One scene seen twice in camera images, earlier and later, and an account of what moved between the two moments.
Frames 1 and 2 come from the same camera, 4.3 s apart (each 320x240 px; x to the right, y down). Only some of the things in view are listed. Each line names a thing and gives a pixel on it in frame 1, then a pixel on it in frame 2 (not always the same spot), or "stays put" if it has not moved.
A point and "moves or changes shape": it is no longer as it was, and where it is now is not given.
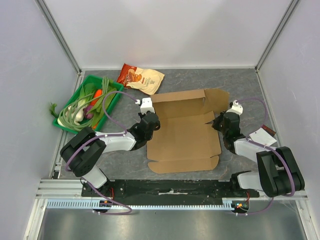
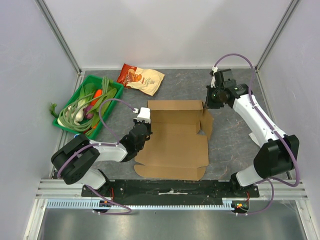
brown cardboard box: x=184 y=142 moves or changes shape
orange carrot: x=98 y=93 stays put
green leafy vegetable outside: x=52 y=110 stays put
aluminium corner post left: x=44 y=8 stays put
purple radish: x=89 y=115 stays put
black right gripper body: x=222 y=122 → x=209 y=97
